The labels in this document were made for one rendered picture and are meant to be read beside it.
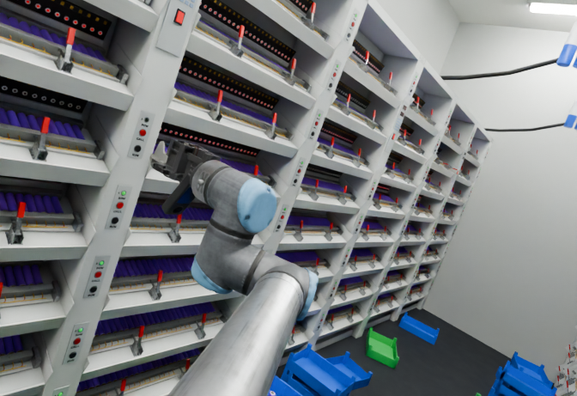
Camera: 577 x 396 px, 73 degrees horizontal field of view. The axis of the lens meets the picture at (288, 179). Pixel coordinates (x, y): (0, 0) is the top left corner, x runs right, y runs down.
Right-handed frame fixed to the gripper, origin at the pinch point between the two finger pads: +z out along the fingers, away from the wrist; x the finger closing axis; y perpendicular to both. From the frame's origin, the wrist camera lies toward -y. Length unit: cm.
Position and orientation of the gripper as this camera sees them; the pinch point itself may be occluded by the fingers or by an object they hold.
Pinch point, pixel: (154, 160)
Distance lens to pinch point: 98.5
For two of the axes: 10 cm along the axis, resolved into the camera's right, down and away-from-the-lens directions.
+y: 3.4, -9.3, -1.0
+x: -5.9, -1.3, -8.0
